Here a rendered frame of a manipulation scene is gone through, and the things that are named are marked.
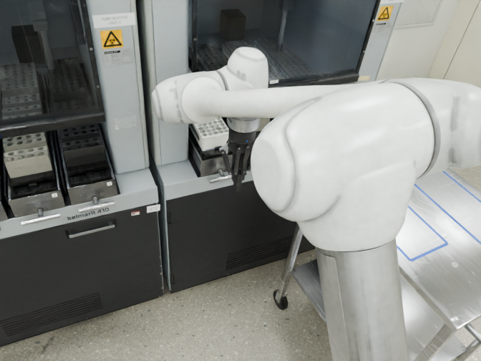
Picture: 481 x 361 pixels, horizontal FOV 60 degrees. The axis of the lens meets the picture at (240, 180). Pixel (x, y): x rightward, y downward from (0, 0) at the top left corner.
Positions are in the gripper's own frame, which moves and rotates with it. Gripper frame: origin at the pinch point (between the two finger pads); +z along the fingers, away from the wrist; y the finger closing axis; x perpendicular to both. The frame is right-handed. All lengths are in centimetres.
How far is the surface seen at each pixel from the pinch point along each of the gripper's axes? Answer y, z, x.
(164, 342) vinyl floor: 27, 81, 4
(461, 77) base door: -220, 56, -120
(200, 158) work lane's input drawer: 8.1, 1.0, -13.6
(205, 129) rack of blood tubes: 4.6, -5.0, -20.6
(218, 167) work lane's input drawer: 2.1, 5.0, -12.5
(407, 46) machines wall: -185, 42, -146
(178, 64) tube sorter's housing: 12.7, -28.8, -20.6
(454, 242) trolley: -50, 0, 39
